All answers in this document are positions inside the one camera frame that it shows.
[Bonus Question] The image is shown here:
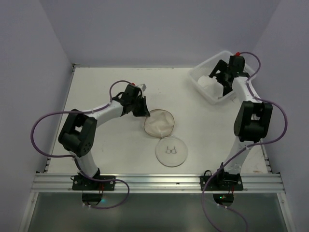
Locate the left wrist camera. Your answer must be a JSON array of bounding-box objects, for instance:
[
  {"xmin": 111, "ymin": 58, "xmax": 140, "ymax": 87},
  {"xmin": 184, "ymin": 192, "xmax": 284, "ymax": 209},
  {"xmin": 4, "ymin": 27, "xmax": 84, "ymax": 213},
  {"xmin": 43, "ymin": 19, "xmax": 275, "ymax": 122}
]
[{"xmin": 137, "ymin": 84, "xmax": 147, "ymax": 92}]

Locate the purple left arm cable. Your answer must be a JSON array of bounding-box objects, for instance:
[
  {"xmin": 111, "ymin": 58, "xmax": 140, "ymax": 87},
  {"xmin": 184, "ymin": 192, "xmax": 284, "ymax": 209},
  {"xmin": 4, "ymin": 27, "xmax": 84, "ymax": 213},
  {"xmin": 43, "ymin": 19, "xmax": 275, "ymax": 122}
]
[{"xmin": 30, "ymin": 81, "xmax": 130, "ymax": 210}]

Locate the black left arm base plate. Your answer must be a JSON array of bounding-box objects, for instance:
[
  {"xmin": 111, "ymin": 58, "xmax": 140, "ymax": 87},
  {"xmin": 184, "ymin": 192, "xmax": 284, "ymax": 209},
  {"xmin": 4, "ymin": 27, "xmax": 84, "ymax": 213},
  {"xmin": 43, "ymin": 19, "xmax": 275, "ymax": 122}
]
[{"xmin": 70, "ymin": 174, "xmax": 115, "ymax": 191}]

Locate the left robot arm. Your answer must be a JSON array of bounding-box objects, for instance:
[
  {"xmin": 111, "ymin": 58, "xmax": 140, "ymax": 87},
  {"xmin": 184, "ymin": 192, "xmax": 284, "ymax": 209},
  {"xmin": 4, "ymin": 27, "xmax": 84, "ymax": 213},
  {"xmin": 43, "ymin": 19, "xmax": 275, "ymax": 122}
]
[{"xmin": 58, "ymin": 84, "xmax": 150, "ymax": 179}]

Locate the aluminium mounting rail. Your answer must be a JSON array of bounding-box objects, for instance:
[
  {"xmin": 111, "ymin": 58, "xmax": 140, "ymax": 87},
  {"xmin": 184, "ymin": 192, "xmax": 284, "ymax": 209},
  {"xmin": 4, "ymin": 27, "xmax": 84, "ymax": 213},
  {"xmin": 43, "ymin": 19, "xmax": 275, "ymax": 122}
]
[{"xmin": 30, "ymin": 173, "xmax": 285, "ymax": 193}]

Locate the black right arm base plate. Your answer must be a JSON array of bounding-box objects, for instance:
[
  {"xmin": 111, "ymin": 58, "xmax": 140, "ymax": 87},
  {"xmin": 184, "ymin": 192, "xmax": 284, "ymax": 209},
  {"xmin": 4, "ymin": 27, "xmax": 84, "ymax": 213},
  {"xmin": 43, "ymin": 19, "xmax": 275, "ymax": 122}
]
[{"xmin": 205, "ymin": 170, "xmax": 244, "ymax": 191}]

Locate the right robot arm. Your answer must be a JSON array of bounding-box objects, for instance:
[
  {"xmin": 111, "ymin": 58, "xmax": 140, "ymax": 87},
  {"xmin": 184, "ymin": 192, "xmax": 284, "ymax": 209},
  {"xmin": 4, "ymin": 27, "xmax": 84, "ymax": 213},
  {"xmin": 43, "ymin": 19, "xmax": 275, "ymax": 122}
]
[{"xmin": 205, "ymin": 53, "xmax": 273, "ymax": 190}]

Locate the white plastic mesh basket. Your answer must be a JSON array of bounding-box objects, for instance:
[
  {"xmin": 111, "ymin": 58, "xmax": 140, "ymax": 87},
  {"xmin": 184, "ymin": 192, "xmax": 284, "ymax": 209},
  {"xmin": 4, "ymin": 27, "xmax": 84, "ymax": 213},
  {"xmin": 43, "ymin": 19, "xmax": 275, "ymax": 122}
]
[{"xmin": 188, "ymin": 51, "xmax": 261, "ymax": 105}]

